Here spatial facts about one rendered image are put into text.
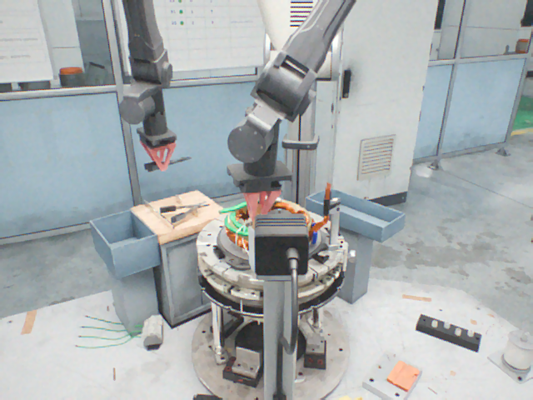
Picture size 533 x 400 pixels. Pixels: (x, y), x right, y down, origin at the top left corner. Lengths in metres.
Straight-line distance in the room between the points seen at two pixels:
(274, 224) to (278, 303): 0.08
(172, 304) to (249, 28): 2.37
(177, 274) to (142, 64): 0.51
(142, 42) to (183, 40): 2.07
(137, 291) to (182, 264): 0.13
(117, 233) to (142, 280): 0.16
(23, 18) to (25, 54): 0.19
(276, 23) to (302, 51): 0.57
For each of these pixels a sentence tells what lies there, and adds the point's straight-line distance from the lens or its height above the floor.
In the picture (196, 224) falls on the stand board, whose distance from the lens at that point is 1.06.
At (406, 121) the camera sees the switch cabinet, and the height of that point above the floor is 0.72.
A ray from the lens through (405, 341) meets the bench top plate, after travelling 1.19.
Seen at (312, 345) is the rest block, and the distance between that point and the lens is 1.05.
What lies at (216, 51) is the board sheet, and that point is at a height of 1.25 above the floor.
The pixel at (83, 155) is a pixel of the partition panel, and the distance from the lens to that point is 3.11.
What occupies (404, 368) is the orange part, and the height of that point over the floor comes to 0.80.
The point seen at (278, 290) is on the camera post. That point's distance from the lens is 0.37.
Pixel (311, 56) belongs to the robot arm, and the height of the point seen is 1.49.
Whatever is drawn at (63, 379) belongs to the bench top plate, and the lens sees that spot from 1.15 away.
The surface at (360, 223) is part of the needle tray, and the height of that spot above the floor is 1.05.
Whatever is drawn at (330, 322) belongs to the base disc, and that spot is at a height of 0.80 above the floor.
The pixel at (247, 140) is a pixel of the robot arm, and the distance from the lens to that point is 0.61.
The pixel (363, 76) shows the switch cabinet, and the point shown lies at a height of 1.09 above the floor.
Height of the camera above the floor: 1.56
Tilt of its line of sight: 26 degrees down
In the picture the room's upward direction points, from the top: straight up
